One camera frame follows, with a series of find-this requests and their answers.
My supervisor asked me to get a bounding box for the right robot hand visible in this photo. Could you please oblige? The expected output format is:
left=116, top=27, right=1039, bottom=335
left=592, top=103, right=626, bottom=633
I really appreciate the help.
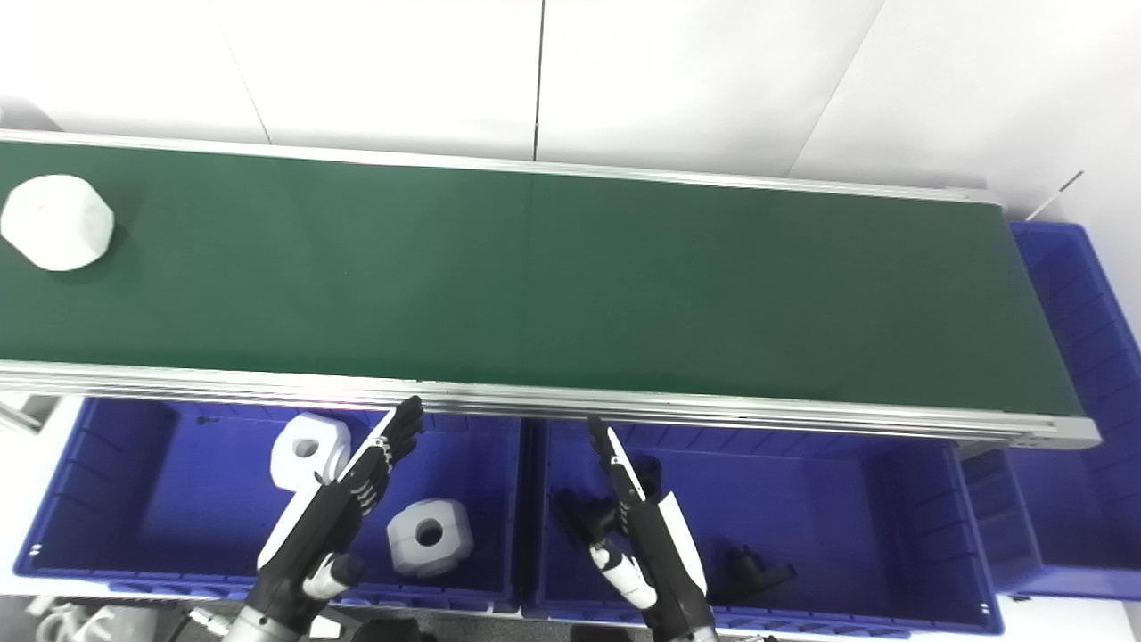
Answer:
left=554, top=417, right=716, bottom=636

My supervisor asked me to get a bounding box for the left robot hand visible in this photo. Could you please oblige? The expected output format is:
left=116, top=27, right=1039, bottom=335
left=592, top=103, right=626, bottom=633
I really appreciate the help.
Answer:
left=252, top=397, right=426, bottom=627

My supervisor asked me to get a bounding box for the white faceted plastic part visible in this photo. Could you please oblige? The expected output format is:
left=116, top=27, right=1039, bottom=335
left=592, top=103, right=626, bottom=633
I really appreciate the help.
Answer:
left=0, top=174, right=117, bottom=273

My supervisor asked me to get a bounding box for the white faceted part with hole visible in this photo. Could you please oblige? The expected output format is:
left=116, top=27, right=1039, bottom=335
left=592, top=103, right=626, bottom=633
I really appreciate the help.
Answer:
left=270, top=413, right=352, bottom=493
left=387, top=498, right=474, bottom=579

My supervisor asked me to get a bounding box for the black plastic part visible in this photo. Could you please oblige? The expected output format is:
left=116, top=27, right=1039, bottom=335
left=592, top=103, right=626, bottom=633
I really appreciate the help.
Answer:
left=720, top=546, right=798, bottom=605
left=553, top=455, right=666, bottom=556

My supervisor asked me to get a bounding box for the blue plastic bin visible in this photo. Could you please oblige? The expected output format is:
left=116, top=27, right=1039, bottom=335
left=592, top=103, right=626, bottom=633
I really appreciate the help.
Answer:
left=13, top=397, right=527, bottom=616
left=961, top=221, right=1141, bottom=601
left=521, top=419, right=1005, bottom=639

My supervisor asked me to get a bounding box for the green conveyor belt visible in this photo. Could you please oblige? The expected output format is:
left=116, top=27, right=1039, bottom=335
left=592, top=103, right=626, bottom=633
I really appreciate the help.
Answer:
left=0, top=129, right=1103, bottom=449
left=0, top=141, right=1084, bottom=418

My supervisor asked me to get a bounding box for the aluminium conveyor leg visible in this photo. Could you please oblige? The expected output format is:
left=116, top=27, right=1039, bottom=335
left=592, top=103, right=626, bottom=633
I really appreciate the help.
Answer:
left=0, top=395, right=56, bottom=435

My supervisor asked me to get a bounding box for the black robot torso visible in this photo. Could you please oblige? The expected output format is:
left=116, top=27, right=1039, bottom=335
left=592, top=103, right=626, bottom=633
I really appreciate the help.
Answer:
left=355, top=618, right=439, bottom=642

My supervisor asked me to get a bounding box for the white coiled cable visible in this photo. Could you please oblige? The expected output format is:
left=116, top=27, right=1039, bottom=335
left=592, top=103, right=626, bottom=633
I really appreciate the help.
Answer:
left=25, top=599, right=121, bottom=642

